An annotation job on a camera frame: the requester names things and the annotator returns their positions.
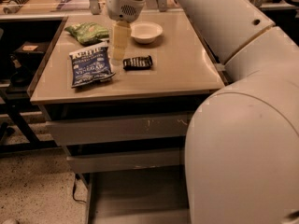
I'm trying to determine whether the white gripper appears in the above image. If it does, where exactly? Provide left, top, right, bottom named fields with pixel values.
left=106, top=0, right=145, bottom=61

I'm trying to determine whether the blue Kettle chip bag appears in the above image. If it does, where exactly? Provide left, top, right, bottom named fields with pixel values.
left=69, top=42, right=114, bottom=88

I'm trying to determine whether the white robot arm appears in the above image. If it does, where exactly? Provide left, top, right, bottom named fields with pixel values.
left=177, top=0, right=299, bottom=224

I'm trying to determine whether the green chip bag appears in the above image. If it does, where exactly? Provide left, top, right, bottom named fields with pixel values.
left=64, top=22, right=109, bottom=46

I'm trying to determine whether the grey drawer cabinet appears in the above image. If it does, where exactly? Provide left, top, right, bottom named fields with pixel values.
left=26, top=11, right=228, bottom=224

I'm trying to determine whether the grey top drawer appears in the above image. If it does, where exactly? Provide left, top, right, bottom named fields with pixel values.
left=46, top=112, right=192, bottom=146

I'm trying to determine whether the grey drawer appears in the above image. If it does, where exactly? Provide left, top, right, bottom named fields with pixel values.
left=86, top=166, right=191, bottom=224
left=46, top=112, right=192, bottom=146
left=66, top=147, right=184, bottom=174

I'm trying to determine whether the grey middle drawer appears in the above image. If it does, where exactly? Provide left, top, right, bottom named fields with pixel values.
left=66, top=147, right=184, bottom=174

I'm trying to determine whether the grey bottom drawer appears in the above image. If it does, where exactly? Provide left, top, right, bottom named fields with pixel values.
left=86, top=166, right=191, bottom=224

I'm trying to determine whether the white bowl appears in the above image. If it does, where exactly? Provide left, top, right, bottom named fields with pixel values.
left=131, top=21, right=163, bottom=44

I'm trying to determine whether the black striped snack bar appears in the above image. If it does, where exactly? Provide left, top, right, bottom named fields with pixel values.
left=123, top=56, right=153, bottom=71

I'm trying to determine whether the black box on shelf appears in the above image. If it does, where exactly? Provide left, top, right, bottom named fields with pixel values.
left=13, top=41, right=50, bottom=69

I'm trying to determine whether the black cable on floor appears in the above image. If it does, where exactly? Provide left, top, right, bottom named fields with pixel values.
left=71, top=173, right=87, bottom=205

